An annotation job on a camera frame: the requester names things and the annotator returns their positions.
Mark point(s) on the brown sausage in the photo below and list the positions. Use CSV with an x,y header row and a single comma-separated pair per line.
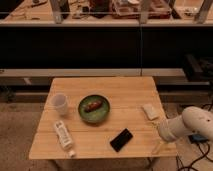
x,y
93,106

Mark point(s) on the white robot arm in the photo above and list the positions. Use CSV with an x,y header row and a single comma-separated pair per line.
x,y
193,120

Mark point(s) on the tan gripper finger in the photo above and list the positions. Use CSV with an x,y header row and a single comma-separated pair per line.
x,y
155,123
158,147

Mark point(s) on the blue box on floor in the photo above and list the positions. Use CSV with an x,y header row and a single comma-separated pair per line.
x,y
196,138

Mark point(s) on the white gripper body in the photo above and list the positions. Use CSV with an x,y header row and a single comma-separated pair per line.
x,y
171,129

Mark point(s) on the white sponge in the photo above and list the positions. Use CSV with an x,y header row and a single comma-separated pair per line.
x,y
150,111

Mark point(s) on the white plastic cup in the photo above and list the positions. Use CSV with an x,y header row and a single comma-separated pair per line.
x,y
59,103

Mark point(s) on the dark equipment box right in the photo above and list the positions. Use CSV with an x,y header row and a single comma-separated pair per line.
x,y
198,69

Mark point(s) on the white tube bottle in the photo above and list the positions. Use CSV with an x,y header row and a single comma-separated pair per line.
x,y
64,138

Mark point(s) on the long workbench shelf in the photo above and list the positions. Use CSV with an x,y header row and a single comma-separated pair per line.
x,y
106,13

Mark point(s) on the green plate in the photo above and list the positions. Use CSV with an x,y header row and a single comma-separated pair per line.
x,y
98,115

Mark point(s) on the wooden folding table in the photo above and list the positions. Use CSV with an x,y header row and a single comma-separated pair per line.
x,y
105,119

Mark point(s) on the black rectangular eraser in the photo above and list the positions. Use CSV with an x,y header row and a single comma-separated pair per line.
x,y
121,140

